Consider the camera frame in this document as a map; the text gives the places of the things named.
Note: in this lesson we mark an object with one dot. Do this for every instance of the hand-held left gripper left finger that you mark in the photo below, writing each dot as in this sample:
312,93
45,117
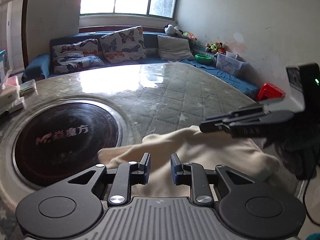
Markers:
147,166

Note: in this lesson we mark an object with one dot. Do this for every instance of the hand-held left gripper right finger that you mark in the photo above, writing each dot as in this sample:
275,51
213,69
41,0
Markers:
174,170

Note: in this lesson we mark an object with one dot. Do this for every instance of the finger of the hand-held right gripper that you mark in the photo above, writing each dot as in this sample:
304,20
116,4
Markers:
210,126
247,131

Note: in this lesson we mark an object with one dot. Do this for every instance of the cream cloth garment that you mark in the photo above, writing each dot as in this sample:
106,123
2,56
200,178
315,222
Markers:
225,152

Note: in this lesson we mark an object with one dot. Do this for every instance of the red plastic stool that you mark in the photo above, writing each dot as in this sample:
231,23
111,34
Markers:
271,92

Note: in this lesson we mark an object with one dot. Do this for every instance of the blue sofa throw cloth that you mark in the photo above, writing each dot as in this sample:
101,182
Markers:
232,82

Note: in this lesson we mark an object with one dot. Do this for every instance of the clear plastic storage box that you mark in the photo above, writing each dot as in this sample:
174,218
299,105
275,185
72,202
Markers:
228,65

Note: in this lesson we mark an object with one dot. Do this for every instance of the green plastic bowl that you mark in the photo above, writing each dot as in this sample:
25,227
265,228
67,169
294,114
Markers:
203,58

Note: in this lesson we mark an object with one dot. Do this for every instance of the brown plush toy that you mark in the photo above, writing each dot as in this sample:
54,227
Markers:
215,47

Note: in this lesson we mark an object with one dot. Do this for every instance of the plain grey pillow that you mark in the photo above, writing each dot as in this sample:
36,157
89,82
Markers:
175,47

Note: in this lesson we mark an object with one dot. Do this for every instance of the round black induction cooktop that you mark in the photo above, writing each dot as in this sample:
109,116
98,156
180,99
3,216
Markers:
62,135

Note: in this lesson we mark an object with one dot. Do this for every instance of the pink green plush toy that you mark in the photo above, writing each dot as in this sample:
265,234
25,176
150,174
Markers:
190,35

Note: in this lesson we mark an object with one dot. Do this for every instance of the panda plush toy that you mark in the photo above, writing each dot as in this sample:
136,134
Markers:
172,30

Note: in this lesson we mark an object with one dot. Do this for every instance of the butterfly print pillow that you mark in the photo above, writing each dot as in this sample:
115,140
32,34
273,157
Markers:
75,57
122,45

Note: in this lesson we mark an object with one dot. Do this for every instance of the green card pack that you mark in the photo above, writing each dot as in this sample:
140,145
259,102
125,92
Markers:
27,87

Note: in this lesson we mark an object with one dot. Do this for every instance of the blue corner sofa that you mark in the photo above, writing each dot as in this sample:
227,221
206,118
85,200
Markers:
37,66

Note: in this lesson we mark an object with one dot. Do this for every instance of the white box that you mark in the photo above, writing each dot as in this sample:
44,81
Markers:
10,102

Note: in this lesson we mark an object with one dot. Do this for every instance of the pink tissue pack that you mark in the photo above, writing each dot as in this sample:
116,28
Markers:
10,83

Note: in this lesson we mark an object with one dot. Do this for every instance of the blue white carton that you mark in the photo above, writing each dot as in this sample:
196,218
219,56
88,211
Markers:
3,63

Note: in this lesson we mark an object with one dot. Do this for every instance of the brown door frame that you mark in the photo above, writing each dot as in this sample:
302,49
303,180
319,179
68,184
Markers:
25,17

